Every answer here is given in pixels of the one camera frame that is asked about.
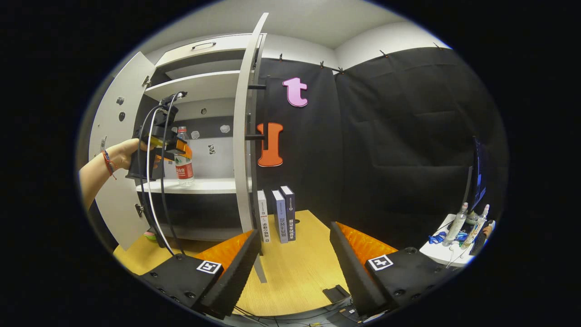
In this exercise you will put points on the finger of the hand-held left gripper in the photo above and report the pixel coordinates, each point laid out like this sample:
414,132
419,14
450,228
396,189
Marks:
181,150

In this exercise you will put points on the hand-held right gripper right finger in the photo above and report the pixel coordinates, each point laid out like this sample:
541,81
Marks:
352,281

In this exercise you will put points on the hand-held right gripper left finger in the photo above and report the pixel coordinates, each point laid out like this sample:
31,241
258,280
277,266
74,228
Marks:
236,281

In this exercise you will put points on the clear bottle red label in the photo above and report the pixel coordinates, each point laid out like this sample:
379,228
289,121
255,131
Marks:
184,170

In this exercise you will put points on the white cabinet door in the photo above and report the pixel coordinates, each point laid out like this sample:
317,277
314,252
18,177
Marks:
240,136
119,218

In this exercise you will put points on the black flat holder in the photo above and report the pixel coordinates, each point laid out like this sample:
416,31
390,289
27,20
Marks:
336,294

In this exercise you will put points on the white cabinet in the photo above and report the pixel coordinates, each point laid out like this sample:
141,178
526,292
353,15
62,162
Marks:
209,185

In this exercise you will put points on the white book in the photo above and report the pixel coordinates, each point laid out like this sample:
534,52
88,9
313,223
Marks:
263,218

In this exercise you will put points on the light purple book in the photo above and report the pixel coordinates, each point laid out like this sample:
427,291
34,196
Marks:
280,218

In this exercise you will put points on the dark navy book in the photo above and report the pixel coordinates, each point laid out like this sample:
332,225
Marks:
290,213

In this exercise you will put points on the white side table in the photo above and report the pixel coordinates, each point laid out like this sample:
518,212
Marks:
435,254

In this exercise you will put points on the small green object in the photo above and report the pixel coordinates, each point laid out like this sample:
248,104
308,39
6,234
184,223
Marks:
150,235

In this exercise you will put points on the blue crumpled item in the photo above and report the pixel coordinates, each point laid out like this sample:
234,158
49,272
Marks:
436,238

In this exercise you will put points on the clear plastic bottle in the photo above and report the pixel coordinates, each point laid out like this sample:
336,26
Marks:
455,227

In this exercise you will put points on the black backdrop cloth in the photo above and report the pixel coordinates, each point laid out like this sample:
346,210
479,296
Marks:
386,159

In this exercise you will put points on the white bottle colourful label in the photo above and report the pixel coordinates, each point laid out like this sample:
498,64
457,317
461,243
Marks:
476,227

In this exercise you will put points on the black computer monitor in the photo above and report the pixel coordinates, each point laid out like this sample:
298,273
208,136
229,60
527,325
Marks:
479,181

